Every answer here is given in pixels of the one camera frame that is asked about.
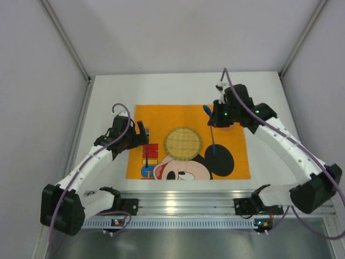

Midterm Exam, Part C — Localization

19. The pink plastic cup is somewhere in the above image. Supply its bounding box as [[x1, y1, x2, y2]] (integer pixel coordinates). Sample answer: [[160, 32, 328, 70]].
[[222, 124, 234, 131]]

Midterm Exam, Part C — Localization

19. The grey slotted cable duct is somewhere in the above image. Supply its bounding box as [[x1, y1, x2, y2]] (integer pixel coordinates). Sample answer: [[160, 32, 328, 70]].
[[82, 217, 271, 229]]

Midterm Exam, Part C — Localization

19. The blue metallic spoon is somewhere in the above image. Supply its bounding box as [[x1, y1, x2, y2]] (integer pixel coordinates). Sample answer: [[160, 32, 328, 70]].
[[203, 105, 216, 156]]

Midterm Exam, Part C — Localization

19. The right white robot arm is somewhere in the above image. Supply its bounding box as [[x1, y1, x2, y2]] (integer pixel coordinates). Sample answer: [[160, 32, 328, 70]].
[[208, 83, 342, 214]]

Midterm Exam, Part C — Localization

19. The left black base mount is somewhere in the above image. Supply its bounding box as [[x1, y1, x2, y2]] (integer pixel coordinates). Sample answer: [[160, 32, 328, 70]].
[[115, 198, 139, 216]]

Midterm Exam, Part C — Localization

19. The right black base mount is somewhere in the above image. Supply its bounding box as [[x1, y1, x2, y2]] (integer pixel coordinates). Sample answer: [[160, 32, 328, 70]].
[[234, 185, 284, 219]]

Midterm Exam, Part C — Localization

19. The orange cartoon mouse placemat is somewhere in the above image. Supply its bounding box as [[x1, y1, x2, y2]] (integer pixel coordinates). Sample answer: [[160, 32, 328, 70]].
[[126, 105, 251, 181]]

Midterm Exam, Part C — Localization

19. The aluminium mounting rail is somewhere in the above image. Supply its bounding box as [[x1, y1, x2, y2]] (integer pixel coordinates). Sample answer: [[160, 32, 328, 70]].
[[80, 190, 336, 219]]

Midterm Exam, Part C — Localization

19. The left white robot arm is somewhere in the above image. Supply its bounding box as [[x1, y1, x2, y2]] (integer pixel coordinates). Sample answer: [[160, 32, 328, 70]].
[[40, 115, 149, 236]]

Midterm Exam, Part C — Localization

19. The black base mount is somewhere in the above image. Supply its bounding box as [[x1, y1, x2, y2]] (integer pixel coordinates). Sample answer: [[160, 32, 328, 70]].
[[234, 185, 284, 219], [115, 198, 139, 216]]

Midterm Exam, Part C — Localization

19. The yellow woven round plate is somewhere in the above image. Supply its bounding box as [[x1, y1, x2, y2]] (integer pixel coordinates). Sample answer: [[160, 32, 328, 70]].
[[164, 127, 202, 161]]

